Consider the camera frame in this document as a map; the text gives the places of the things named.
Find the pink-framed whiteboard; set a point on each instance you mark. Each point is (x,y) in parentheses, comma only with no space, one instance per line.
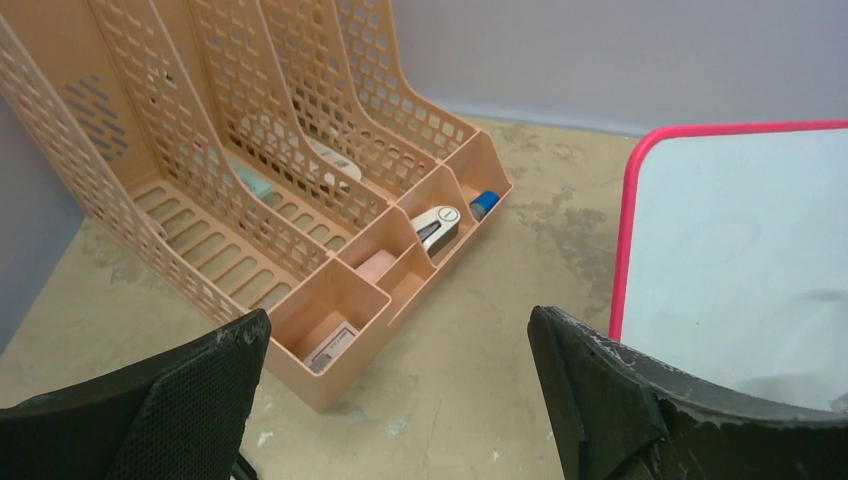
(731,260)

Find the small card box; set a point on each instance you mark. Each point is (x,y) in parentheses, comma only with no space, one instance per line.
(331,347)

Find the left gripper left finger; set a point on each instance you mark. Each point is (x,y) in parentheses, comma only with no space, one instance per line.
(180,414)

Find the white stapler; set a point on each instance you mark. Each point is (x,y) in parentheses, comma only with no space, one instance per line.
(436,227)

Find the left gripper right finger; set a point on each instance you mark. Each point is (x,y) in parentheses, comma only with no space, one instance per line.
(617,413)

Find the pink eraser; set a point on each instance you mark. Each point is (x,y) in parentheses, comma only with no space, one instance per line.
(374,267)

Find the teal item in tray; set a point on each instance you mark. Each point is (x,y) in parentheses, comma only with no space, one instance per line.
(256,184)

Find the peach plastic file organizer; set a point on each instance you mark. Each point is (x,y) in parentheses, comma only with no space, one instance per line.
(258,154)

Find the blue capped glue stick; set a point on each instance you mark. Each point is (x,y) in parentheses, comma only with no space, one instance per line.
(482,205)

